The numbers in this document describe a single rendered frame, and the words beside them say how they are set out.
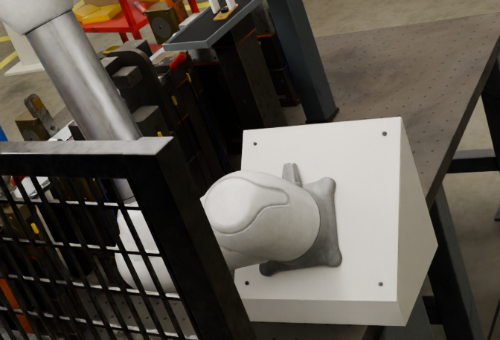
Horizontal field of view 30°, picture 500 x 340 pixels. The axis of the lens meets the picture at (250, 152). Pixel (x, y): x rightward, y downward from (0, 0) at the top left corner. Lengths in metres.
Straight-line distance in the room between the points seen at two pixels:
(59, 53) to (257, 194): 0.45
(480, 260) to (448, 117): 0.77
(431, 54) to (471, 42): 0.12
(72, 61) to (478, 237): 1.86
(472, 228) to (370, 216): 1.49
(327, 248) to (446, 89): 0.94
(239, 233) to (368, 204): 0.31
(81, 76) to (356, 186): 0.58
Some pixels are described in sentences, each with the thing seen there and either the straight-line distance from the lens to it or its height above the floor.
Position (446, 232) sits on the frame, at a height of 0.48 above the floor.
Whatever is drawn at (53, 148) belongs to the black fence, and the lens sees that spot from 0.86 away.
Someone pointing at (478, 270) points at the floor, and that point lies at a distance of 3.11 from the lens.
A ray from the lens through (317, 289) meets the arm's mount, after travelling 1.88.
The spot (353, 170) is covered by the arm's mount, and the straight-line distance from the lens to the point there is 1.88.
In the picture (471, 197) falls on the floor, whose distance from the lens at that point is 3.47.
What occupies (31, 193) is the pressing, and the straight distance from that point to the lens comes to 2.21.
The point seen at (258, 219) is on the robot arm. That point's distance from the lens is 1.67.
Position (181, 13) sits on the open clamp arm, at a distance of 2.94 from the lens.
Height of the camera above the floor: 1.86
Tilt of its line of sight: 26 degrees down
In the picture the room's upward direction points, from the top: 20 degrees counter-clockwise
